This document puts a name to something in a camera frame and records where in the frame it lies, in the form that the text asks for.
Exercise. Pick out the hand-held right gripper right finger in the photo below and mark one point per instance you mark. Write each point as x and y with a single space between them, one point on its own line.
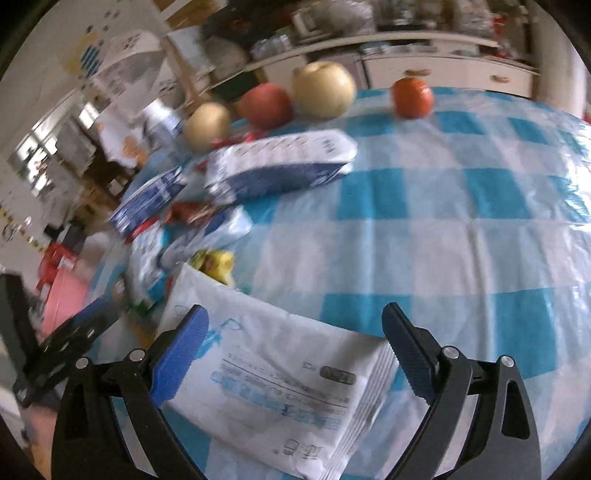
411 357

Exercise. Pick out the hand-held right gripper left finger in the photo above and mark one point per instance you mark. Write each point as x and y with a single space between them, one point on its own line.
180 357

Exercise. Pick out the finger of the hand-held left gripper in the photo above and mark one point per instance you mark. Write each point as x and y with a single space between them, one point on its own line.
92 316

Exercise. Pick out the white wet wipes packet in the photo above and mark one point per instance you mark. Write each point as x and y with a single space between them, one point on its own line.
286 369

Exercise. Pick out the white blue-trimmed packet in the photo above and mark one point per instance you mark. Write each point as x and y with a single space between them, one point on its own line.
217 233

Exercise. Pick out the pink plastic bin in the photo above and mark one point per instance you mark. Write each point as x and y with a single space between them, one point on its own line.
64 304

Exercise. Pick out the red plastic stool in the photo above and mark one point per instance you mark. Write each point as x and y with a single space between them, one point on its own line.
55 263

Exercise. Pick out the white blue patterned packet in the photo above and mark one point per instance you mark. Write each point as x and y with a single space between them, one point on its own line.
145 267

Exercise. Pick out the yellow wrapper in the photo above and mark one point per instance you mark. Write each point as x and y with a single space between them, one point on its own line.
214 263

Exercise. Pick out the blue checked tablecloth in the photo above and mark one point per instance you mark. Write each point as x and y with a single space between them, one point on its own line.
438 221

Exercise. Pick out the blue white carton lying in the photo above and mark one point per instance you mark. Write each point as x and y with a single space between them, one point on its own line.
277 161

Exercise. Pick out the yellow pear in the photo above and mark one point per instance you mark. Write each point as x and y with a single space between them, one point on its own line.
324 90
207 125

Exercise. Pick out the red gold-edged snack packet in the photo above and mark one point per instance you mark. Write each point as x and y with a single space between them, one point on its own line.
249 136

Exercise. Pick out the orange tangerine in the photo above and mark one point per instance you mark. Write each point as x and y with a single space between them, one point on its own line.
412 98

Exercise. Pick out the red apple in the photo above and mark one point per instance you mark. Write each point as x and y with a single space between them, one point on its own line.
265 106

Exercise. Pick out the white printed cloth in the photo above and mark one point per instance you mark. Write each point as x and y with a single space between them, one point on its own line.
129 50

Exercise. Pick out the white cabinet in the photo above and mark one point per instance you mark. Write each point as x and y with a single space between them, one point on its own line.
461 69

